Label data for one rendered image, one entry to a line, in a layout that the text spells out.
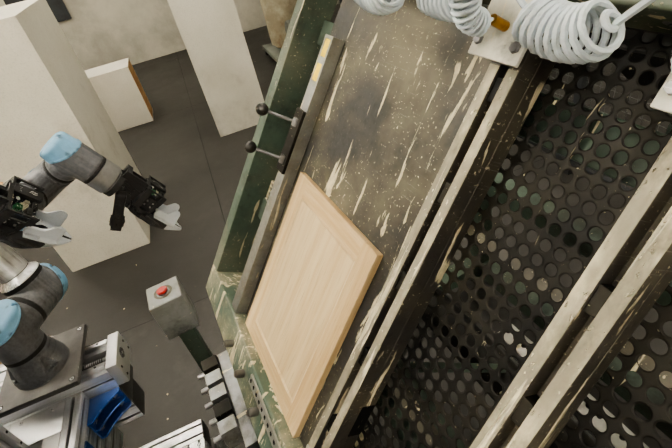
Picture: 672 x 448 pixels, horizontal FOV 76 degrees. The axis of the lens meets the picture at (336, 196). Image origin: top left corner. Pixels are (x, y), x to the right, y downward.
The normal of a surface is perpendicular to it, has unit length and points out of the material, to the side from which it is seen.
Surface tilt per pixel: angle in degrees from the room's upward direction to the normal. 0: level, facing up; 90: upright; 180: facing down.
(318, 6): 90
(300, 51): 90
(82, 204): 90
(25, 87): 90
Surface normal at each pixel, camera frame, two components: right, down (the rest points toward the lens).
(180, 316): 0.44, 0.46
